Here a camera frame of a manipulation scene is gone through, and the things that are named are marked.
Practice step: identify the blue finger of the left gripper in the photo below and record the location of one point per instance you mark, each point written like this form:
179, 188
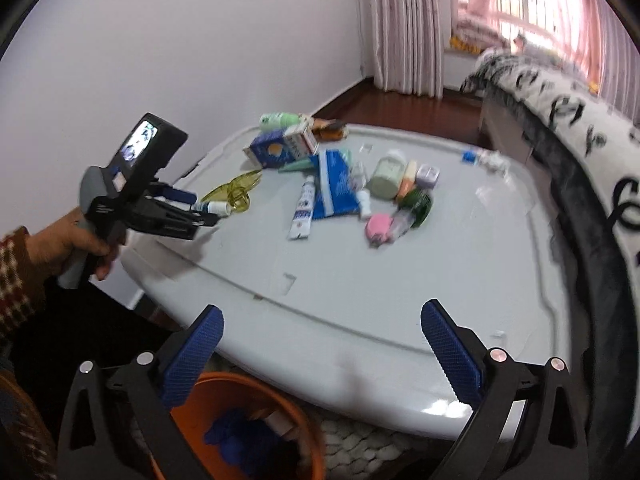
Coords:
179, 196

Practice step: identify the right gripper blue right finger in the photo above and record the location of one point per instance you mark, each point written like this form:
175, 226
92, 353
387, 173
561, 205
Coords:
458, 351

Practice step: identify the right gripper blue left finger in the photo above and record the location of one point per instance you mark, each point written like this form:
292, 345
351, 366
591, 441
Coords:
185, 354

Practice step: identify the white blue label bottle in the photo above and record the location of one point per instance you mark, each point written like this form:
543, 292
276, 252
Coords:
219, 207

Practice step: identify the blue cloth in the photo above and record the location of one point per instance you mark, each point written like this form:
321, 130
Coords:
253, 445

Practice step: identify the white blue toothpaste tube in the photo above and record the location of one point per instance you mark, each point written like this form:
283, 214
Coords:
301, 222

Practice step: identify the pink oval nail clipper case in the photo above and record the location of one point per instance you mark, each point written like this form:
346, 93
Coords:
377, 230

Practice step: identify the dark green small bottle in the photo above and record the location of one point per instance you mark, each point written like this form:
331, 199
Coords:
418, 202

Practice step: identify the patterned sleeve left forearm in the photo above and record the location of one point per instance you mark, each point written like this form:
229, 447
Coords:
21, 283

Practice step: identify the orange plastic trash bucket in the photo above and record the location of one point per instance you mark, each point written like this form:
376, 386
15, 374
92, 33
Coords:
217, 393

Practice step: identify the person's left hand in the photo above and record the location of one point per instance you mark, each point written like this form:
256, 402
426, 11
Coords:
51, 248

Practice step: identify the yellow transparent scissors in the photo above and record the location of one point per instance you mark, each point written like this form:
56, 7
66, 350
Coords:
236, 192

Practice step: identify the blue white carton box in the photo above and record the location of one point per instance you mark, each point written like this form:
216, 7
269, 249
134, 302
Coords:
277, 148

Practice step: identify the teal green tube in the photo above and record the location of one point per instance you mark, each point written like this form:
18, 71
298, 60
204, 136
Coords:
300, 163

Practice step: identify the blue white plastic pouch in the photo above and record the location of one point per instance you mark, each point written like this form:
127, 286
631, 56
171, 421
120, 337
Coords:
334, 196

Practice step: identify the small lavender square box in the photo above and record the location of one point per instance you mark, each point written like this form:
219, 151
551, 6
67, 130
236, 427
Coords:
427, 176

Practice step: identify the orange white lip balm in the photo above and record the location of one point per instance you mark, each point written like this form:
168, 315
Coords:
407, 181

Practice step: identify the small white spray bottle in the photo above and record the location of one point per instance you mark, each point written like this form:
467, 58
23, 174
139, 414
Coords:
364, 202

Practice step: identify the pale green cream jar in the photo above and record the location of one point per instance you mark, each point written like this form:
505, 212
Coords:
385, 180

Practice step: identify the crumpled white tissue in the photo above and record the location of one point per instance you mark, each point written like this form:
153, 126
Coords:
494, 161

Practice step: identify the small blue block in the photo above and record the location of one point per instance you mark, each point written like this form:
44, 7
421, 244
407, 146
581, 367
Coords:
470, 157

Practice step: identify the white black logo blanket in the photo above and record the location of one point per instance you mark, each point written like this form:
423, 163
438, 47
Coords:
605, 142

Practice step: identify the pink striped curtain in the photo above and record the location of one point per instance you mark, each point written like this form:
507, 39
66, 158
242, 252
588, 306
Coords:
408, 45

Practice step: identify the folded bedding on windowsill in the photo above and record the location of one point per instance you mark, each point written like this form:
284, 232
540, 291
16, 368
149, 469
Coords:
473, 36

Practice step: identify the grey bed frame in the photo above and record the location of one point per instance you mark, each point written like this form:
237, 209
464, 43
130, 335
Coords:
505, 133

